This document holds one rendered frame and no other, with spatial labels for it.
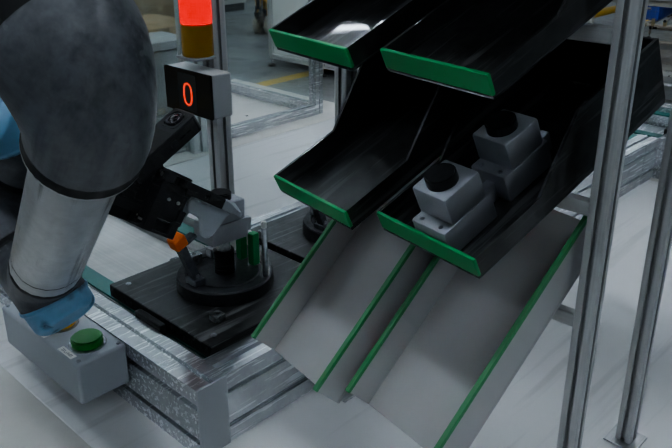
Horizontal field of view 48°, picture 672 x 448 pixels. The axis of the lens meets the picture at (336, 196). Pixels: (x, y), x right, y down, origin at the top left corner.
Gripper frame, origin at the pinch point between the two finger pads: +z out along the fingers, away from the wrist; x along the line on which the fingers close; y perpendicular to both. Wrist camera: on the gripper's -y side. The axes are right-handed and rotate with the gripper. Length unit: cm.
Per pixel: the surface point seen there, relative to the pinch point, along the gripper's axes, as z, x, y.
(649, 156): 102, 16, -51
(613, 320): 52, 39, -8
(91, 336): -10.7, -0.7, 22.6
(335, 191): -10.9, 27.2, -5.4
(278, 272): 12.8, 3.2, 6.2
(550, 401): 31, 42, 7
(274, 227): 21.4, -9.5, 0.1
